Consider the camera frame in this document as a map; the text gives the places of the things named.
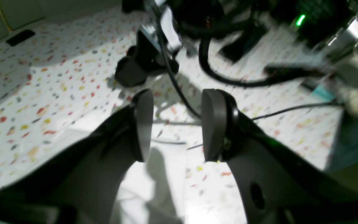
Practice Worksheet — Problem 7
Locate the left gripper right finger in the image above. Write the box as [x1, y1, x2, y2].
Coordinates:
[201, 89, 358, 224]

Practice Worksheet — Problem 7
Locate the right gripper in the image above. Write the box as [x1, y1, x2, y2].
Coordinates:
[114, 0, 197, 88]

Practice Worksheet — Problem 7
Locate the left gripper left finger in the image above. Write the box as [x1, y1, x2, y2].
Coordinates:
[0, 89, 154, 224]

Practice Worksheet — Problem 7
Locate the white T-shirt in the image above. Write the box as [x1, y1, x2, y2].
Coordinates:
[109, 135, 187, 224]

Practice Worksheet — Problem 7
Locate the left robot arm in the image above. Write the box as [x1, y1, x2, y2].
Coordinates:
[0, 0, 358, 224]

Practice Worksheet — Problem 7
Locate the terrazzo patterned table cloth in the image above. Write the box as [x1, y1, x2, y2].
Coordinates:
[0, 7, 343, 224]

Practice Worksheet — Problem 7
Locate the light blue highlighter marker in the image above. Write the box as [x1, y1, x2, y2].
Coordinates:
[310, 85, 337, 102]

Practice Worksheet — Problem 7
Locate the small black rectangular device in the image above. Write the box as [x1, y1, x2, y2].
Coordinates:
[6, 30, 36, 47]

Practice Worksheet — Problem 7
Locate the black TV remote control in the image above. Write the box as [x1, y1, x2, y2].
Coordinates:
[263, 63, 331, 78]

